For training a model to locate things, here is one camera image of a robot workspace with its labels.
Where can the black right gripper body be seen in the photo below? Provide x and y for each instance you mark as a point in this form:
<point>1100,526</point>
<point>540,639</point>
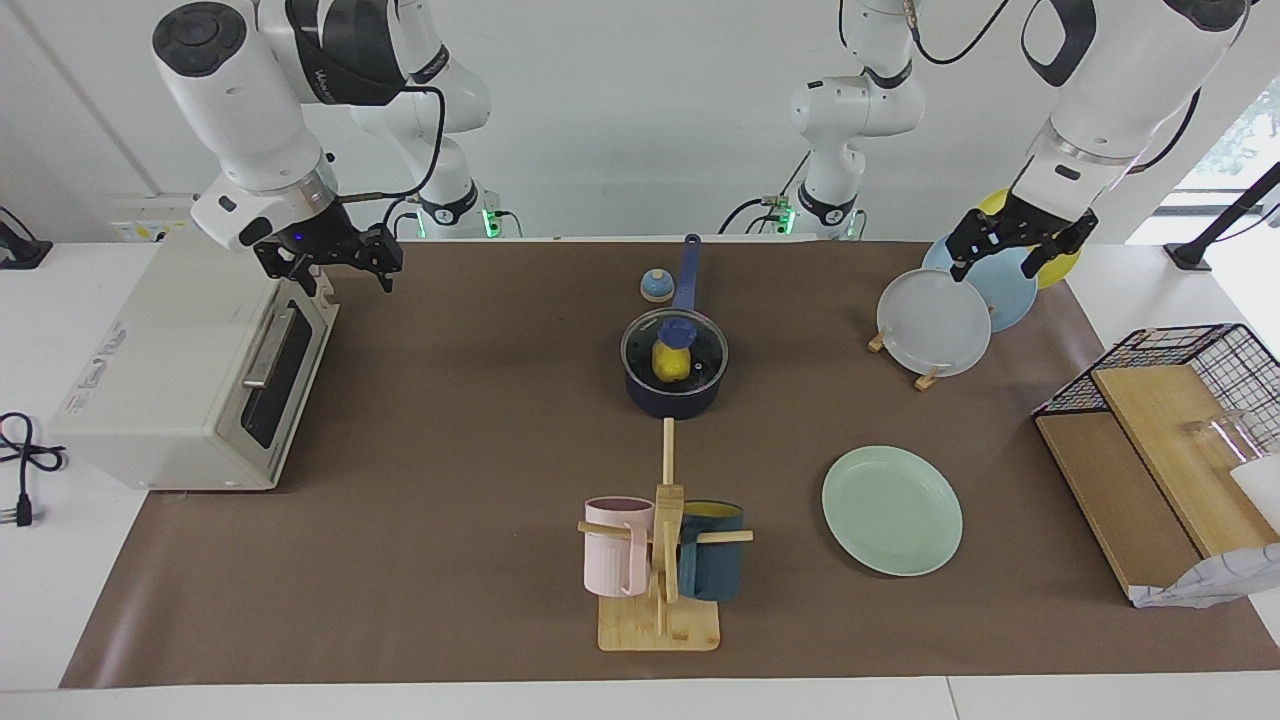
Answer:
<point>325,245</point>

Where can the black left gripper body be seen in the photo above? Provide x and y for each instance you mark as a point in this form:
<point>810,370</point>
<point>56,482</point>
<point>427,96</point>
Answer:
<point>1030,225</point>

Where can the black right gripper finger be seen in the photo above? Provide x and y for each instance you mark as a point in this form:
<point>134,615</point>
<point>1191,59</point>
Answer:
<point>306,282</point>
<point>389,275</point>

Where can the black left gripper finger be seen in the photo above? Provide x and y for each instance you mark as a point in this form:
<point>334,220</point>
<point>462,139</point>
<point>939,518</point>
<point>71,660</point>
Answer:
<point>960,262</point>
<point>1040,260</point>

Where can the glass lid blue knob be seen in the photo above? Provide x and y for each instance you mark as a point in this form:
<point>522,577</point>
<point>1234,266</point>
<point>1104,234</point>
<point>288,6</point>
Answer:
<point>678,328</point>

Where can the yellow lemon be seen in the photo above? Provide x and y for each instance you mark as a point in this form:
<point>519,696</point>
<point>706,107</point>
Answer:
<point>672,365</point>

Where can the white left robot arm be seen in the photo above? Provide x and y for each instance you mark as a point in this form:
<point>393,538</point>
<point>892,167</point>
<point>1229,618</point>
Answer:
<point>1120,90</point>

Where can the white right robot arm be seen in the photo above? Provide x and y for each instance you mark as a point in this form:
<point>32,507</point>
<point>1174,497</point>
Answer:
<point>250,110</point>

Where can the yellow plate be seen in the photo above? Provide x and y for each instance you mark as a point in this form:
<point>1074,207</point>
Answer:
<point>1062,270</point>

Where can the light blue plate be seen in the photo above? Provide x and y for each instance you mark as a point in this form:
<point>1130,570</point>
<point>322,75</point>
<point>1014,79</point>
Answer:
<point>1010,300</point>

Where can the grey white plate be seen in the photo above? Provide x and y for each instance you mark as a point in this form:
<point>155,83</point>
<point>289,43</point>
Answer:
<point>932,325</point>

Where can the wooden plate rack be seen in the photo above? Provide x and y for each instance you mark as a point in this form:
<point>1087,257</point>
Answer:
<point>928,380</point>

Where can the green plate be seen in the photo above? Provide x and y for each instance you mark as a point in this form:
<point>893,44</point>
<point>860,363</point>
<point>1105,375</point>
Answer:
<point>890,510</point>

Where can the dark blue pot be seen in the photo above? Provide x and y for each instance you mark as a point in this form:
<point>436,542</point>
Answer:
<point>675,405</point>

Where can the black stand with pole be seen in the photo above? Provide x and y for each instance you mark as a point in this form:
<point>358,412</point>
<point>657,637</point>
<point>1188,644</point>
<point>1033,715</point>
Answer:
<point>1195,250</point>

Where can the beige toaster oven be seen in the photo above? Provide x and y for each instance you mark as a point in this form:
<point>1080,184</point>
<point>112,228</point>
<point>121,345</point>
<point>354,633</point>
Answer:
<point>170,380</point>

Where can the light wooden board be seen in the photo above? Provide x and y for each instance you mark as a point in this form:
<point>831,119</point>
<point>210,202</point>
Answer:
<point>1170,440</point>

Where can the brown wooden board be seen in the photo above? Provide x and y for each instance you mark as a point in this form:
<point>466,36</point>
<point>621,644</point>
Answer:
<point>1110,500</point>

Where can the clear glass cup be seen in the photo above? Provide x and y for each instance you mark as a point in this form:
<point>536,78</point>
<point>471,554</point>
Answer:
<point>1235,435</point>

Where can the black table clamp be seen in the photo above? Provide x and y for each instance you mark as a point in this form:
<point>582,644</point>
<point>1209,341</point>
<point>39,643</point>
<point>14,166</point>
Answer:
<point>20,255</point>

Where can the brown table mat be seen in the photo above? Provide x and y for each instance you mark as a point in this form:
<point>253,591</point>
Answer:
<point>480,560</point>

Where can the white plastic cup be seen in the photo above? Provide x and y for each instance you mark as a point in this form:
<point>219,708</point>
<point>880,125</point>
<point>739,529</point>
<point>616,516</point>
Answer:
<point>1262,490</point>

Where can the pink mug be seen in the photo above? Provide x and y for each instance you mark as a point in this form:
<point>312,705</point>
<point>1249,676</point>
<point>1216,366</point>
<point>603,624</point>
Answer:
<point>612,555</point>

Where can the white checkered cloth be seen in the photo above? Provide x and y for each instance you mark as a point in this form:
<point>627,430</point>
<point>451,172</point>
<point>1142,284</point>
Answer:
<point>1220,585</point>

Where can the dark teal mug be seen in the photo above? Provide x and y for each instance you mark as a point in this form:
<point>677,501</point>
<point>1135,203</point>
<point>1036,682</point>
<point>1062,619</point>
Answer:
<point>712,570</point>

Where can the wooden mug rack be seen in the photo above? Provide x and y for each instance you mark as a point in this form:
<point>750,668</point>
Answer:
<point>660,625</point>

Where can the white wall socket panel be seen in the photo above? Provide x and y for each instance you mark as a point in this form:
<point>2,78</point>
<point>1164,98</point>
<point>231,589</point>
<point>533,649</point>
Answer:
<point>150,225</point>

